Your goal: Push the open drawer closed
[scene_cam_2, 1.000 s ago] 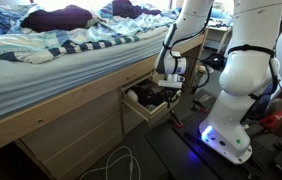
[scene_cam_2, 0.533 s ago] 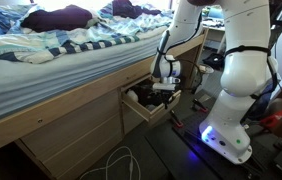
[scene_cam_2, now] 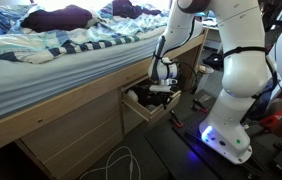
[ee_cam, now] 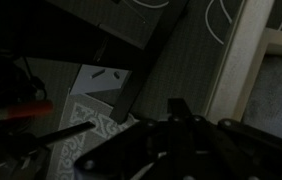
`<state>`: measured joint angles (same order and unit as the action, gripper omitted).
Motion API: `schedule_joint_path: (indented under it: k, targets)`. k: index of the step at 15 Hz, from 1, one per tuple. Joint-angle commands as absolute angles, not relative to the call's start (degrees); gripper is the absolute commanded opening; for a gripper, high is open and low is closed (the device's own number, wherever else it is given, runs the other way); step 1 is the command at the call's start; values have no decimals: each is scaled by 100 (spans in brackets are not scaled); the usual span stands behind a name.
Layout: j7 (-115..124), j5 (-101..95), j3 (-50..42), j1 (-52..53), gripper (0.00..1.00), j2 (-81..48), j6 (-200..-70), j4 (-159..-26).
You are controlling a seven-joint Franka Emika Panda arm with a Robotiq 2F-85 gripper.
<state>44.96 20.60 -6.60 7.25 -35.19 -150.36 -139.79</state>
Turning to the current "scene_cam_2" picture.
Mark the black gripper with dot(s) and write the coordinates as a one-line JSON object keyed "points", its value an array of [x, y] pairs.
{"points": [[163, 96]]}

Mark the wooden drawer with clothes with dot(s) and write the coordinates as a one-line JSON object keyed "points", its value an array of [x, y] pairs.
{"points": [[167, 108]]}

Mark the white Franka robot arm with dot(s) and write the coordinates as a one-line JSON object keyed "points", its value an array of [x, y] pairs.
{"points": [[241, 73]]}

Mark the wide wooden drawer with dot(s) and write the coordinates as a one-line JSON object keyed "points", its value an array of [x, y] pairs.
{"points": [[74, 133]]}

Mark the white sock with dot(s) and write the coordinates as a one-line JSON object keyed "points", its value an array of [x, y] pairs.
{"points": [[151, 108]]}

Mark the dark clothes pile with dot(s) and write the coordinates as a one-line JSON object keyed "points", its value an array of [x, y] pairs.
{"points": [[144, 96]]}

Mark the red clamp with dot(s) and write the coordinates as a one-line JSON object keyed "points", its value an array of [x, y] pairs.
{"points": [[201, 108], [177, 123]]}

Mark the white round bin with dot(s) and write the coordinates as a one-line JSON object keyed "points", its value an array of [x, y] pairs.
{"points": [[202, 81]]}

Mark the black floor mat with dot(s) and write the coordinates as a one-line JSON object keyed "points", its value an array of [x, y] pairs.
{"points": [[167, 153]]}

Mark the black bag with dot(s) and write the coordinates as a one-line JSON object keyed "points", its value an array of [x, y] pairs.
{"points": [[214, 61]]}

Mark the wooden desk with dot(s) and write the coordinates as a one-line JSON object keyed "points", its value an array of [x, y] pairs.
{"points": [[212, 30]]}

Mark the black crumpled garment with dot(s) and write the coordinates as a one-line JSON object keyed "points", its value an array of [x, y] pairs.
{"points": [[131, 8]]}

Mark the blue striped duvet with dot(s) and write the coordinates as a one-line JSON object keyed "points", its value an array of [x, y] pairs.
{"points": [[81, 36]]}

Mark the bed with striped bedding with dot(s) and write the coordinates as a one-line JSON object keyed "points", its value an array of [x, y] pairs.
{"points": [[47, 76]]}

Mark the dark pillow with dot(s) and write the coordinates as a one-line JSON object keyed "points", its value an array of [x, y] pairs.
{"points": [[57, 18]]}

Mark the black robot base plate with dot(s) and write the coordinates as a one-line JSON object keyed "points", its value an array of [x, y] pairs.
{"points": [[194, 133]]}

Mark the wooden bed frame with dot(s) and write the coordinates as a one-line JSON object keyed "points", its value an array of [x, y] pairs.
{"points": [[81, 90]]}

